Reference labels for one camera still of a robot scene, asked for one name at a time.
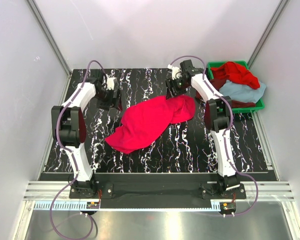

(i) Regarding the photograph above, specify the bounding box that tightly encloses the pink t shirt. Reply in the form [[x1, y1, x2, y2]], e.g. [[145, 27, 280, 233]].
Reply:
[[105, 95, 196, 154]]

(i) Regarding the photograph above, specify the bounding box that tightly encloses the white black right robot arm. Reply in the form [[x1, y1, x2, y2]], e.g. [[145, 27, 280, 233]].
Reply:
[[166, 59, 240, 199]]

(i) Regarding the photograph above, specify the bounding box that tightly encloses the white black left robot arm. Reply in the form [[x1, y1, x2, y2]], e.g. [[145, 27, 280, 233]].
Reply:
[[51, 73, 122, 199]]

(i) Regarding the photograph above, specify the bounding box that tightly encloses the maroon t shirt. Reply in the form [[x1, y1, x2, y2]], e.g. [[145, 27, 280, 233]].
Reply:
[[207, 79, 255, 108]]

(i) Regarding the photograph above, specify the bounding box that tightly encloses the red t shirt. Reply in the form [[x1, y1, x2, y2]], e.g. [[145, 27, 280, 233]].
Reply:
[[210, 61, 261, 90]]

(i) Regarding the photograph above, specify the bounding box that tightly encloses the light blue t shirt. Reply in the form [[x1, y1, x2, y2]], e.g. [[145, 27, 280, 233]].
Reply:
[[218, 80, 266, 104]]

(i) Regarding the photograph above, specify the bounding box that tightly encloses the green plastic bin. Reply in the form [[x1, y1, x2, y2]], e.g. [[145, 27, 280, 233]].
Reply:
[[206, 60, 265, 114]]

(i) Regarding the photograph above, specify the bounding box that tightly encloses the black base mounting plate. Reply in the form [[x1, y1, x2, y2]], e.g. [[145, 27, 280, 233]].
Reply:
[[69, 173, 247, 200]]

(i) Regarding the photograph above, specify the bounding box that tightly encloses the left orange connector board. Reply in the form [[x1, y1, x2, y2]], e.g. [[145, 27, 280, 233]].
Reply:
[[86, 201, 100, 209]]

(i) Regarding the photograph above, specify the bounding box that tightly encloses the orange connector board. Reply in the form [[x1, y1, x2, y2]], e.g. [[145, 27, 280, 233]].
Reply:
[[86, 201, 100, 209], [221, 202, 237, 212]]

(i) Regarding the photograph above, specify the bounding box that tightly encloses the right orange connector board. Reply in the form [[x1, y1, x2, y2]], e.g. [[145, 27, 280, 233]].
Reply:
[[221, 202, 237, 212]]

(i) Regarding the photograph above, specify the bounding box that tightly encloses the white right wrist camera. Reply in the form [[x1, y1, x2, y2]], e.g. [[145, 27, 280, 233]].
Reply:
[[167, 64, 182, 80]]

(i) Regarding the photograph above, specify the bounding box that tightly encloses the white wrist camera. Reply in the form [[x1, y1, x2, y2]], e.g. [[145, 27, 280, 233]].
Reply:
[[106, 77, 119, 91], [167, 64, 182, 80]]

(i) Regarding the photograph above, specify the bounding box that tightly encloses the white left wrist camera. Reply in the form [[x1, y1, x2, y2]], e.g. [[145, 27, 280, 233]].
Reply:
[[106, 77, 119, 91]]

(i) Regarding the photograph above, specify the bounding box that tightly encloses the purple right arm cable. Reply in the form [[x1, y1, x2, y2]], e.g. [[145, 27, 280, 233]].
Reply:
[[169, 55, 260, 216]]

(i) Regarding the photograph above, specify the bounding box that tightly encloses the left aluminium corner post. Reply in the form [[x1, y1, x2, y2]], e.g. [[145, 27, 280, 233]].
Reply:
[[24, 0, 74, 76]]

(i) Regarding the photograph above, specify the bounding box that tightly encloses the aluminium corner post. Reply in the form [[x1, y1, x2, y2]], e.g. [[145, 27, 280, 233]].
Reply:
[[247, 0, 290, 68], [24, 0, 74, 76]]

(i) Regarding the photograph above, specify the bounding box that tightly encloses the aluminium front frame rail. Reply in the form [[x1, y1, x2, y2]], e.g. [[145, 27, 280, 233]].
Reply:
[[23, 181, 294, 202]]

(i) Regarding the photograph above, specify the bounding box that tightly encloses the right aluminium corner post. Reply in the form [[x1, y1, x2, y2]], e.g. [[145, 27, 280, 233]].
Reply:
[[247, 0, 290, 68]]

